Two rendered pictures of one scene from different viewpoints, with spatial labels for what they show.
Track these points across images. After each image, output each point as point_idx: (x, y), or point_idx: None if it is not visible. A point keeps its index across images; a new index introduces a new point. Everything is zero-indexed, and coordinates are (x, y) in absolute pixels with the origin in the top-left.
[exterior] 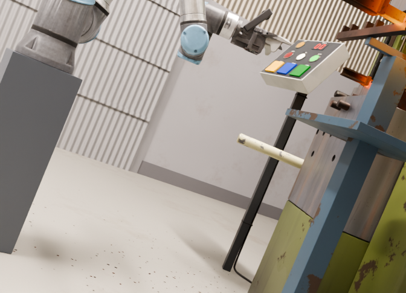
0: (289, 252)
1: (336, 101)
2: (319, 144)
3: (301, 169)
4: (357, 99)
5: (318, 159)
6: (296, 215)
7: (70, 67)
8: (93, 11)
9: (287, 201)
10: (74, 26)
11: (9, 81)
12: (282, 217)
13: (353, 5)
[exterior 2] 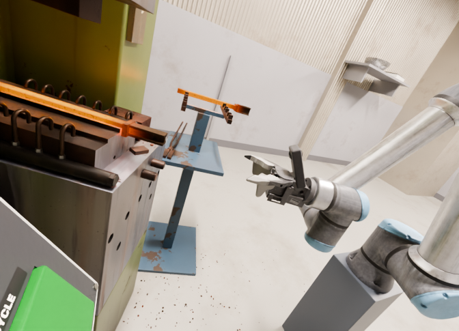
0: (133, 267)
1: (130, 179)
2: (126, 226)
3: (104, 282)
4: (160, 148)
5: (132, 226)
6: (127, 266)
7: (348, 258)
8: (405, 254)
9: (102, 310)
10: (367, 238)
11: None
12: (103, 316)
13: (243, 114)
